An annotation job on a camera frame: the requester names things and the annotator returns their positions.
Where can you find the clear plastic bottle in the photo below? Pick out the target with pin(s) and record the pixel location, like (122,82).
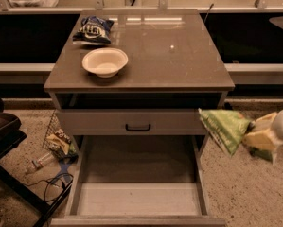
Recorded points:
(39,163)

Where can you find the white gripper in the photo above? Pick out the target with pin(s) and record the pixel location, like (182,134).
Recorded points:
(262,134)

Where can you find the blue chip bag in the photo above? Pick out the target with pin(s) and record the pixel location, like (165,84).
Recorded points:
(94,31)

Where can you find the white paper bowl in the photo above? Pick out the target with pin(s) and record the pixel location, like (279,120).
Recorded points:
(104,62)

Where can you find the wire basket on floor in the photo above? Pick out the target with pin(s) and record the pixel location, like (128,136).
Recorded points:
(53,125)

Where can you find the open bottom drawer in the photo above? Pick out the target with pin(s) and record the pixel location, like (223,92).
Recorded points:
(138,181)

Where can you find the snack bag in basket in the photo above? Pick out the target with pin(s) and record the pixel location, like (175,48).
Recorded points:
(61,145)

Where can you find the closed drawer with black handle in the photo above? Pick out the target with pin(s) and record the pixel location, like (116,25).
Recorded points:
(131,122)

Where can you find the black chair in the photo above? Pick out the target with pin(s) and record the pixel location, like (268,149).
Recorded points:
(47,183)

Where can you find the grey drawer cabinet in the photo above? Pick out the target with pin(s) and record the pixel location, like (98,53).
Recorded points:
(173,65)

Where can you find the green jalapeno chip bag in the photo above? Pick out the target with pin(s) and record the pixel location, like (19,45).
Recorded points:
(226,127)

